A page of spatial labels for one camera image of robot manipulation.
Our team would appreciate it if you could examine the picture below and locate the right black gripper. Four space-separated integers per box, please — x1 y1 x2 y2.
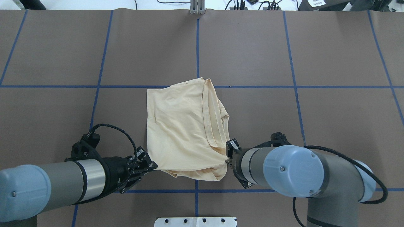
225 138 253 189

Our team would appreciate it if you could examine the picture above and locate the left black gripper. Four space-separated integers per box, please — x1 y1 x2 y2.
103 147 158 194

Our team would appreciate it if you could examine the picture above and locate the cream long-sleeve printed shirt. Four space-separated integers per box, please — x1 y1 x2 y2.
146 78 230 181

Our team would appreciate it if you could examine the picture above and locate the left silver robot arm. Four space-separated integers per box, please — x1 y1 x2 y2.
0 148 157 223

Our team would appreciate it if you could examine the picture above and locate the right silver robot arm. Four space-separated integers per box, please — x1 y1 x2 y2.
226 139 380 227

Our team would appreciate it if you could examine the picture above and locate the black box with label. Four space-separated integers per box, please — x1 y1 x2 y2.
298 0 350 11

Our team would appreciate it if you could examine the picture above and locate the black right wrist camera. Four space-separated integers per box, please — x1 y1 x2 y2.
271 132 292 148

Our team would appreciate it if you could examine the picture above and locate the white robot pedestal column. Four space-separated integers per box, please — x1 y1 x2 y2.
154 217 238 227

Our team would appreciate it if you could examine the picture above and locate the aluminium frame post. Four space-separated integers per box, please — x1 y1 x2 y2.
190 0 206 15

